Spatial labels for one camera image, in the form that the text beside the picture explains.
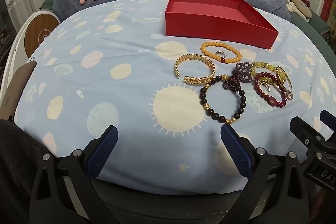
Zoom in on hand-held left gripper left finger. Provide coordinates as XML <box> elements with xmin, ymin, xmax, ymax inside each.
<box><xmin>29</xmin><ymin>125</ymin><xmax>118</xmax><ymax>220</ymax></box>

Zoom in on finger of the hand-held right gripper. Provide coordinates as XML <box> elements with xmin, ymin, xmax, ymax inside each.
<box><xmin>319</xmin><ymin>110</ymin><xmax>336</xmax><ymax>135</ymax></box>
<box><xmin>289</xmin><ymin>116</ymin><xmax>336</xmax><ymax>160</ymax></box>

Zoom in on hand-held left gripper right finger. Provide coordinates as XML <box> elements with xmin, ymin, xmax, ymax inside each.
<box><xmin>220</xmin><ymin>124</ymin><xmax>309</xmax><ymax>222</ymax></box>

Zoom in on dark red bead bracelet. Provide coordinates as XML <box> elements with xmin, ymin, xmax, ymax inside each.
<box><xmin>253</xmin><ymin>72</ymin><xmax>288</xmax><ymax>108</ymax></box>

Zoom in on dark bead bracelet gold accents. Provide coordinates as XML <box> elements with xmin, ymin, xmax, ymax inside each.
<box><xmin>199</xmin><ymin>76</ymin><xmax>247</xmax><ymax>125</ymax></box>

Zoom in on purple bead bracelet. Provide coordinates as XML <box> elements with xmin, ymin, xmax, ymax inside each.
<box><xmin>222</xmin><ymin>62</ymin><xmax>257</xmax><ymax>92</ymax></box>

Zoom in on green yellow bead bracelet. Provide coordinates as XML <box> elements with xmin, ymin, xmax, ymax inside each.
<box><xmin>249</xmin><ymin>61</ymin><xmax>286</xmax><ymax>86</ymax></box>

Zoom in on gold cuff bracelet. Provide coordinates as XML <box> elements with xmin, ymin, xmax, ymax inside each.
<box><xmin>174</xmin><ymin>54</ymin><xmax>216</xmax><ymax>84</ymax></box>

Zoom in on red cardboard box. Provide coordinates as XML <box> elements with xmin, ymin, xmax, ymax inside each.
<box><xmin>165</xmin><ymin>0</ymin><xmax>279</xmax><ymax>50</ymax></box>

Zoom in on light blue printed sheet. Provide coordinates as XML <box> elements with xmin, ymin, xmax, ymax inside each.
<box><xmin>14</xmin><ymin>0</ymin><xmax>336</xmax><ymax>195</ymax></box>

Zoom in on flowering plant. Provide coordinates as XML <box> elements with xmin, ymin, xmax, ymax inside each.
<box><xmin>322</xmin><ymin>30</ymin><xmax>336</xmax><ymax>52</ymax></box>

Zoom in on beige plush toy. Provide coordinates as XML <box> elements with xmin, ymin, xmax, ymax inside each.
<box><xmin>284</xmin><ymin>0</ymin><xmax>313</xmax><ymax>23</ymax></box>

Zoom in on white device with wooden disc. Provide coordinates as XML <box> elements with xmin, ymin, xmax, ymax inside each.
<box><xmin>0</xmin><ymin>10</ymin><xmax>61</xmax><ymax>109</ymax></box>

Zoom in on teal bed frame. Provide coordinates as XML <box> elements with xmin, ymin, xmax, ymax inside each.
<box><xmin>265</xmin><ymin>0</ymin><xmax>336</xmax><ymax>37</ymax></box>

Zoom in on red wall banner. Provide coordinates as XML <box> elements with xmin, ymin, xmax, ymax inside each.
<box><xmin>321</xmin><ymin>0</ymin><xmax>336</xmax><ymax>23</ymax></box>

